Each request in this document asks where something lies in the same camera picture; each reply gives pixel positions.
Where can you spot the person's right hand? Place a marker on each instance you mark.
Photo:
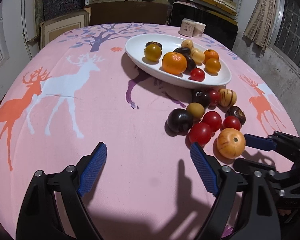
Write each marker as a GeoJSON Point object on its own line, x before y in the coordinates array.
{"type": "Point", "coordinates": [285, 212]}

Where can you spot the brick patterned curtain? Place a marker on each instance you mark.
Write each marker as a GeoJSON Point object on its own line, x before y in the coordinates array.
{"type": "Point", "coordinates": [262, 17]}

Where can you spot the large orange mandarin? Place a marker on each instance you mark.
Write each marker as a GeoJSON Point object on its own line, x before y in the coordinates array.
{"type": "Point", "coordinates": [174, 63]}

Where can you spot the white oval plate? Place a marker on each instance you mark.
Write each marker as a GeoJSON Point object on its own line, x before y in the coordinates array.
{"type": "Point", "coordinates": [171, 41]}

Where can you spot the pale yellow round melon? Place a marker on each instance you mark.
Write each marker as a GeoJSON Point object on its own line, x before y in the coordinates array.
{"type": "Point", "coordinates": [197, 55]}

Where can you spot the dark purple plum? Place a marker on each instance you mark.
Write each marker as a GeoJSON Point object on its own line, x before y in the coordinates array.
{"type": "Point", "coordinates": [180, 121]}
{"type": "Point", "coordinates": [200, 97]}

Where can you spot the yellow orange round fruit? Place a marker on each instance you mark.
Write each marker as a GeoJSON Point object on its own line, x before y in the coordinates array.
{"type": "Point", "coordinates": [213, 65]}
{"type": "Point", "coordinates": [152, 53]}

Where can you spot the pink deer printed tablecloth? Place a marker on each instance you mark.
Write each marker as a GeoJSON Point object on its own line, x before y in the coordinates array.
{"type": "Point", "coordinates": [115, 120]}

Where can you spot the small yellow pepino melon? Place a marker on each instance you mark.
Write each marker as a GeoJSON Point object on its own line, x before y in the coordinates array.
{"type": "Point", "coordinates": [187, 43]}

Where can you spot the grilled window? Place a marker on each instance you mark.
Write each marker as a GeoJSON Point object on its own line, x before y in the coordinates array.
{"type": "Point", "coordinates": [292, 27]}

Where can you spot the beige paper cup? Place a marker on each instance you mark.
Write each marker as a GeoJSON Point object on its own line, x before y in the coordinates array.
{"type": "Point", "coordinates": [199, 29]}

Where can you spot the beige framed panel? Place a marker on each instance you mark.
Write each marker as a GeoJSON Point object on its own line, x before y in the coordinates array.
{"type": "Point", "coordinates": [62, 28]}

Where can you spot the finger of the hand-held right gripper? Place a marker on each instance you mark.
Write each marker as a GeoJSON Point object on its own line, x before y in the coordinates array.
{"type": "Point", "coordinates": [247, 165]}
{"type": "Point", "coordinates": [258, 142]}

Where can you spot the red cherry tomato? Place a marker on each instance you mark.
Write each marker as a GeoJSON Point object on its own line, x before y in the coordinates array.
{"type": "Point", "coordinates": [214, 97]}
{"type": "Point", "coordinates": [231, 123]}
{"type": "Point", "coordinates": [198, 74]}
{"type": "Point", "coordinates": [200, 133]}
{"type": "Point", "coordinates": [212, 120]}

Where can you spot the striped yellow pepino melon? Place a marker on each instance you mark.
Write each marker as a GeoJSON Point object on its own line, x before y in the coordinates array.
{"type": "Point", "coordinates": [227, 98]}

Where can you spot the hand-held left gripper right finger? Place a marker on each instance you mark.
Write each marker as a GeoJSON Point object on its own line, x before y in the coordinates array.
{"type": "Point", "coordinates": [203, 170]}

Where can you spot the brown cardboard box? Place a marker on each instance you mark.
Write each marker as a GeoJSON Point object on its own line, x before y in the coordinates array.
{"type": "Point", "coordinates": [127, 12]}

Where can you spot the tan striped round melon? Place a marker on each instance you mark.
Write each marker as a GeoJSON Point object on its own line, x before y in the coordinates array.
{"type": "Point", "coordinates": [231, 143]}

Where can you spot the stack of patterned fabric bins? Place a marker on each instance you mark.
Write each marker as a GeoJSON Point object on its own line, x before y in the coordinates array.
{"type": "Point", "coordinates": [62, 2]}

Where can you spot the dark purple mangosteen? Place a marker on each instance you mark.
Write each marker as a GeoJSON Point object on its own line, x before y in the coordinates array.
{"type": "Point", "coordinates": [153, 44]}

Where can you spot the olive brown kiwi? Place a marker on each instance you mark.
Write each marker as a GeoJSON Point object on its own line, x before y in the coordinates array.
{"type": "Point", "coordinates": [195, 110]}

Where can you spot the black board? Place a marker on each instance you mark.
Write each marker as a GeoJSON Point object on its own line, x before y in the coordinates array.
{"type": "Point", "coordinates": [222, 32]}

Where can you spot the dark wrinkled passion fruit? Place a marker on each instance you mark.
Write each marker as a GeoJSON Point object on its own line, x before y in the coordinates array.
{"type": "Point", "coordinates": [182, 50]}
{"type": "Point", "coordinates": [237, 114]}
{"type": "Point", "coordinates": [191, 62]}

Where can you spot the grey marbled slab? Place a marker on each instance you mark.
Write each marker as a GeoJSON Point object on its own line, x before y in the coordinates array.
{"type": "Point", "coordinates": [38, 5]}

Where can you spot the small orange mandarin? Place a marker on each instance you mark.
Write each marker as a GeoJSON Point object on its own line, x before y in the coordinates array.
{"type": "Point", "coordinates": [211, 54]}

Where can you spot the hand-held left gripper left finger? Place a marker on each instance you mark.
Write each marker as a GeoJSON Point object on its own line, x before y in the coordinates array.
{"type": "Point", "coordinates": [92, 170]}

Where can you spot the beige drink can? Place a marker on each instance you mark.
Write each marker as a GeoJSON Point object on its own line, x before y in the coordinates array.
{"type": "Point", "coordinates": [186, 27]}

